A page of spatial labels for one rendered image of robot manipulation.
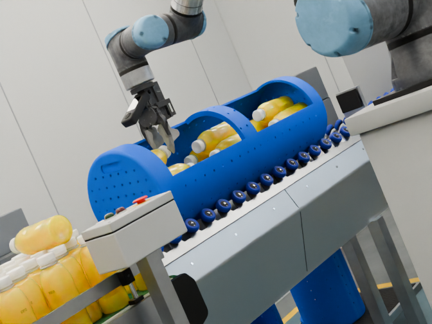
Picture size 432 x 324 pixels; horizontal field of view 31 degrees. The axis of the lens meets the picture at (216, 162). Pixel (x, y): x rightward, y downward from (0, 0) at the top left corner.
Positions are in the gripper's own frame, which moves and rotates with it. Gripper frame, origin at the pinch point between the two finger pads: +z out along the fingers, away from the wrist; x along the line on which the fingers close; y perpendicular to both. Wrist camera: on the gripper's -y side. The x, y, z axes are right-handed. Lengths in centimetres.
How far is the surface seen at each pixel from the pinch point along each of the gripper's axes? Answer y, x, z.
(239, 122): 21.5, -12.1, 1.1
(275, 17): 491, 267, -63
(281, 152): 36.0, -11.2, 15.5
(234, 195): 8.9, -9.8, 19.7
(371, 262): 222, 98, 116
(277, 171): 31.3, -10.2, 20.1
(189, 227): -13.6, -10.4, 20.5
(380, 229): 76, -8, 58
